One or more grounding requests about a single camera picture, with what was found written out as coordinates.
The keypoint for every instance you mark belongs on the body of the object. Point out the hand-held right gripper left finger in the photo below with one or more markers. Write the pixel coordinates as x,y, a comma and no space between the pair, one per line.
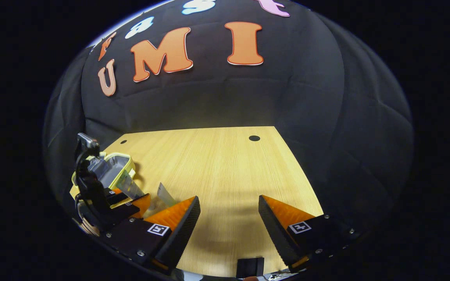
182,238

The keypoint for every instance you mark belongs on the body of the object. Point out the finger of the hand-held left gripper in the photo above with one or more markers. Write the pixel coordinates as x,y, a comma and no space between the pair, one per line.
129,212
115,197

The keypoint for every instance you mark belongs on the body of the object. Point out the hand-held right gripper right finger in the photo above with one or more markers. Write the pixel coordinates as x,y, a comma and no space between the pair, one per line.
274,234

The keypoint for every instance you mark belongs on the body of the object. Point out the transparent green sachet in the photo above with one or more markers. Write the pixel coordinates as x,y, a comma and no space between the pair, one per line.
128,185

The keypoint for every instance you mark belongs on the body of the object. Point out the cream yellow small suitcase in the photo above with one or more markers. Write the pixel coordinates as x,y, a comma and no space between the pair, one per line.
109,171

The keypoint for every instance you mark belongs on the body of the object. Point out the clear white sachet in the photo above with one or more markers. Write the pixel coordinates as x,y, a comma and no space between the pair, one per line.
165,195

